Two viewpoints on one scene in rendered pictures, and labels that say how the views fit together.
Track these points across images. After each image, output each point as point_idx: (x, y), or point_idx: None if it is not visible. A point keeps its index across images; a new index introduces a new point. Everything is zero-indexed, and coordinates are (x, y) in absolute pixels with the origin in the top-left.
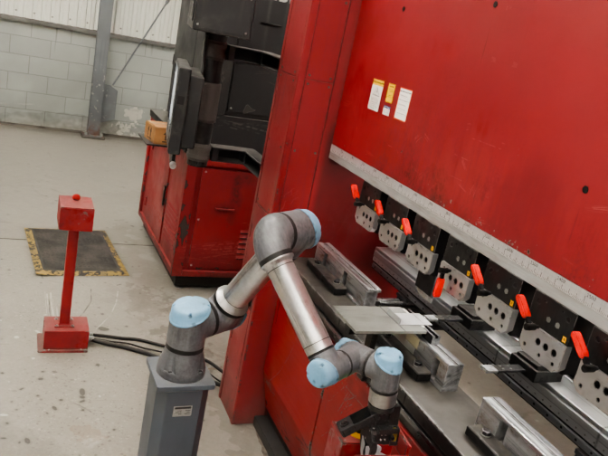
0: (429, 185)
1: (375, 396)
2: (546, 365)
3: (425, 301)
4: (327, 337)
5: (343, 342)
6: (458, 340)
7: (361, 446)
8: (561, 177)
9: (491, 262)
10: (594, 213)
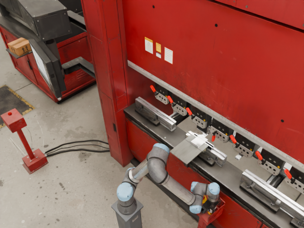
0: (195, 95)
1: (212, 200)
2: (271, 173)
3: None
4: (192, 196)
5: (193, 186)
6: None
7: None
8: (269, 113)
9: (238, 133)
10: (288, 130)
